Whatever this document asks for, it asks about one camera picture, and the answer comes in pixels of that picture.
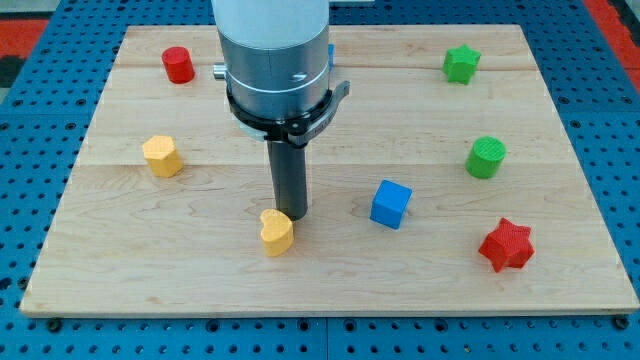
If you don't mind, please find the yellow heart block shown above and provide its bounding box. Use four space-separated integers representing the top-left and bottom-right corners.
260 209 294 257

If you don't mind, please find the red cylinder block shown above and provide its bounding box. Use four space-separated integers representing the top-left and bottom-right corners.
161 46 195 84

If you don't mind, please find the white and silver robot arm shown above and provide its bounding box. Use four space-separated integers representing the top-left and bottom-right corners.
212 0 329 140

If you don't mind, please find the green star block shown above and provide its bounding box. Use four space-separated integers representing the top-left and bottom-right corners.
442 44 482 85

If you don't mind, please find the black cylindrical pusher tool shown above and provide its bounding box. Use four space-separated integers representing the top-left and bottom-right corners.
267 141 308 221

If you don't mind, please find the yellow hexagon block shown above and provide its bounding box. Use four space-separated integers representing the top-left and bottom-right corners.
142 135 184 178

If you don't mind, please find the black clamp ring with lever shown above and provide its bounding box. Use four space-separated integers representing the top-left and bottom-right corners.
225 80 352 149

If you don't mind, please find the blue cube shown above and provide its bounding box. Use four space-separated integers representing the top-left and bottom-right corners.
369 179 413 230

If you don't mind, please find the wooden board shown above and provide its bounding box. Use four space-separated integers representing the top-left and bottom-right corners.
20 25 639 318

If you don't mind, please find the green cylinder block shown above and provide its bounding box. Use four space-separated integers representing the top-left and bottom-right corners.
465 136 507 179

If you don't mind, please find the blue block behind arm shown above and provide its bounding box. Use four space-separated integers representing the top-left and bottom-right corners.
328 43 335 69

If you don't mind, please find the red star block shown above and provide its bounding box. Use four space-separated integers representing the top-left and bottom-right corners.
478 218 535 273

